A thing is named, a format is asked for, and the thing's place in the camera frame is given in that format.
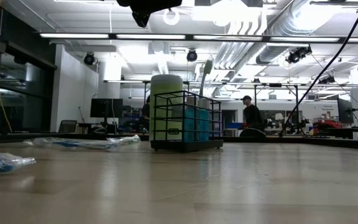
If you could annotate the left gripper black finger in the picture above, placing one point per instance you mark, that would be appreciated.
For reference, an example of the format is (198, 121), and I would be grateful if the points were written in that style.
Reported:
(142, 18)

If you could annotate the green toothbrush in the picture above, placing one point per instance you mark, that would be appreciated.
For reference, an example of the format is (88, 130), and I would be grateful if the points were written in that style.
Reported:
(208, 67)

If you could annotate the teal toothpaste tube white cap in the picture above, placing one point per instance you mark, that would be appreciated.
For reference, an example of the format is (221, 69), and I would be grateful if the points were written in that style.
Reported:
(204, 127)
(190, 127)

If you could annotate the white toothbrush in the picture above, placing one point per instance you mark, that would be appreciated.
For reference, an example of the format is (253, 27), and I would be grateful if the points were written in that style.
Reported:
(126, 139)

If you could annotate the black monitor on arm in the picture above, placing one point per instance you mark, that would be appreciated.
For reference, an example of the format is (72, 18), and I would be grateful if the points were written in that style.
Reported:
(344, 111)

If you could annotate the black overhead beam with lights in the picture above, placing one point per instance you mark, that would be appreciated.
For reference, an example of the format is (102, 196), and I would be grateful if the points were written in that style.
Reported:
(188, 37)

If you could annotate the black ceiling spotlight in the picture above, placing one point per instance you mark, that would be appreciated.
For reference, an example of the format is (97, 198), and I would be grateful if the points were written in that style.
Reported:
(192, 55)
(89, 58)

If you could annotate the green canister with white lid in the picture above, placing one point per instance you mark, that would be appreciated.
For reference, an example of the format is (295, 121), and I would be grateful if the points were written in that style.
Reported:
(166, 82)

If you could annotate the person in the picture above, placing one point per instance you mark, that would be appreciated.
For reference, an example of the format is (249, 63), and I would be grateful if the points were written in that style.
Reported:
(146, 112)
(253, 115)

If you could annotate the black computer monitor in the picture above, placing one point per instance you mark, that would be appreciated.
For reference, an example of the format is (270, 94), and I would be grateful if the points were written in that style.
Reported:
(104, 108)

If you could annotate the black office chair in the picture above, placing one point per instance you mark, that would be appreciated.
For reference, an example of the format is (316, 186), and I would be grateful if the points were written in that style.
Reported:
(67, 127)

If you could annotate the red object on desk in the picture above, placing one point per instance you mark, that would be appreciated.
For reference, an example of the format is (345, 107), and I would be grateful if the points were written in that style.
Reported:
(328, 124)

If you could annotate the silver ventilation duct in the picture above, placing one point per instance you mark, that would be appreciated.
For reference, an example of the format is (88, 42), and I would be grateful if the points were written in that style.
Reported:
(287, 28)

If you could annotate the black ceiling camera cluster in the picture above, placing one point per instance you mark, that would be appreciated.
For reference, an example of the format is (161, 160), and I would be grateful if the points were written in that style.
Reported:
(326, 80)
(297, 55)

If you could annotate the black aluminium table frame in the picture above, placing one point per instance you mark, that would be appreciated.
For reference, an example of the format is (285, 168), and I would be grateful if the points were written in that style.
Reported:
(275, 139)

